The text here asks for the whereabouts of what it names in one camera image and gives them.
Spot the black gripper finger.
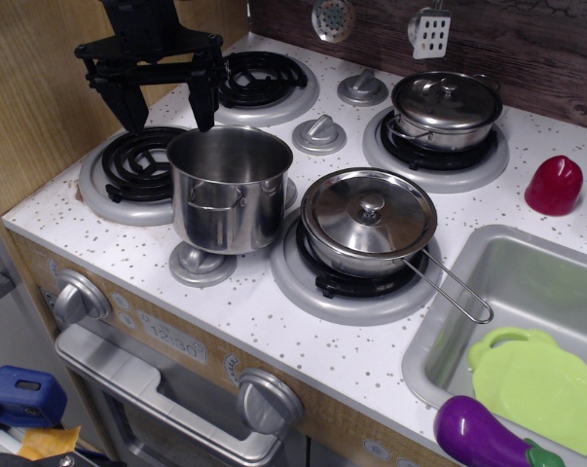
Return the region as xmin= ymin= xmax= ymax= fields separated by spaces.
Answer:
xmin=188 ymin=72 xmax=219 ymax=132
xmin=100 ymin=83 xmax=147 ymax=133

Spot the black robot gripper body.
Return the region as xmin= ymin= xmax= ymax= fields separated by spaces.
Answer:
xmin=74 ymin=0 xmax=225 ymax=92

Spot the tall stainless steel pot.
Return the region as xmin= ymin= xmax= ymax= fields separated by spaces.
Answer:
xmin=167 ymin=126 xmax=293 ymax=255

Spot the back left stove burner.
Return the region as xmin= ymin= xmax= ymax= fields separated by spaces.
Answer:
xmin=215 ymin=51 xmax=319 ymax=127

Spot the stove burner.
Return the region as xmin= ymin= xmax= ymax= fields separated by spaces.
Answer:
xmin=362 ymin=109 xmax=509 ymax=194
xmin=79 ymin=126 xmax=185 ymax=227
xmin=270 ymin=210 xmax=442 ymax=326
xmin=215 ymin=51 xmax=319 ymax=127

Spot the front left stove burner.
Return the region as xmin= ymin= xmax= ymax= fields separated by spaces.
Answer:
xmin=79 ymin=126 xmax=185 ymax=227

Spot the grey middle stove knob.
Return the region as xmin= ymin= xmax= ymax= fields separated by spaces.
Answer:
xmin=292 ymin=115 xmax=348 ymax=156

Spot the grey stove knob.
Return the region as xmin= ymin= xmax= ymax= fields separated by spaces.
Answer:
xmin=292 ymin=115 xmax=348 ymax=156
xmin=284 ymin=177 xmax=298 ymax=209
xmin=337 ymin=69 xmax=388 ymax=107
xmin=168 ymin=242 xmax=237 ymax=288

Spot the grey centre stove knob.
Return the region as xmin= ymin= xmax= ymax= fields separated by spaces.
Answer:
xmin=284 ymin=177 xmax=298 ymax=209

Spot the grey back stove knob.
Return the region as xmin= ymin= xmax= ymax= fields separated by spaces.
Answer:
xmin=337 ymin=69 xmax=388 ymax=107

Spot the grey front stove knob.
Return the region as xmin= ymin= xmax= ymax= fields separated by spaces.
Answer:
xmin=168 ymin=242 xmax=237 ymax=288

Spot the back right stove burner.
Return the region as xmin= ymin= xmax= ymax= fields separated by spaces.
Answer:
xmin=362 ymin=109 xmax=509 ymax=194

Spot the steel pot lid with knob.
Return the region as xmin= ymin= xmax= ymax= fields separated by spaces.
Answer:
xmin=391 ymin=71 xmax=503 ymax=130

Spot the front right stove burner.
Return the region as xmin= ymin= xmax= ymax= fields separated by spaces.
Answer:
xmin=270 ymin=210 xmax=442 ymax=326

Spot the hanging steel skimmer ladle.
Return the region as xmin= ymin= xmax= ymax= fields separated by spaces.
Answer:
xmin=312 ymin=0 xmax=356 ymax=44

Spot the steel saucepan lid with knob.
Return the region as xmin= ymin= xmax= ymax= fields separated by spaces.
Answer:
xmin=300 ymin=166 xmax=439 ymax=257

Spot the left grey oven dial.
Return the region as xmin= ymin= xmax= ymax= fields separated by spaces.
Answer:
xmin=54 ymin=269 xmax=112 ymax=325

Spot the grey oven dial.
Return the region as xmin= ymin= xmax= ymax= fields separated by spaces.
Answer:
xmin=54 ymin=269 xmax=112 ymax=325
xmin=237 ymin=368 xmax=304 ymax=436

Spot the hanging steel slotted spatula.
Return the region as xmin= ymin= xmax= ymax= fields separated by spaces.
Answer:
xmin=408 ymin=0 xmax=452 ymax=60

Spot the oven clock display panel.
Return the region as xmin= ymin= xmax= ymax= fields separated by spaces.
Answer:
xmin=137 ymin=310 xmax=208 ymax=365

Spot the blue plastic clamp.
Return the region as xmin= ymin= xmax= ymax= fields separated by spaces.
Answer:
xmin=0 ymin=366 xmax=67 ymax=428

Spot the right grey oven dial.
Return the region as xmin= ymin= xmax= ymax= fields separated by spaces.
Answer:
xmin=237 ymin=368 xmax=304 ymax=436

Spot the yellow cloth scrap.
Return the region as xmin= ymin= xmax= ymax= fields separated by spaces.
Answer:
xmin=18 ymin=426 xmax=81 ymax=461

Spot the red toy pepper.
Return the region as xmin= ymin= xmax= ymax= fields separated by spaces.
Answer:
xmin=524 ymin=155 xmax=584 ymax=216

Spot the grey toy sink basin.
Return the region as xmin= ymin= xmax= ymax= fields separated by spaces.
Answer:
xmin=402 ymin=226 xmax=587 ymax=408

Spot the purple toy eggplant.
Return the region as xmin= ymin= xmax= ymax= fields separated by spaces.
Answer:
xmin=433 ymin=395 xmax=566 ymax=467

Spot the green toy plate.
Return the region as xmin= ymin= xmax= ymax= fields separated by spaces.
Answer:
xmin=467 ymin=327 xmax=587 ymax=456

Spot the steel saucepan with long handle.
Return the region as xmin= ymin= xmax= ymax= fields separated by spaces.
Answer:
xmin=300 ymin=212 xmax=495 ymax=325

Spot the steel two-handled pot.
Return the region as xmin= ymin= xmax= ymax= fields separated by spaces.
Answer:
xmin=386 ymin=74 xmax=500 ymax=152

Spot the grey oven door handle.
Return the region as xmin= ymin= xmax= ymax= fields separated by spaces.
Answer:
xmin=55 ymin=325 xmax=282 ymax=466

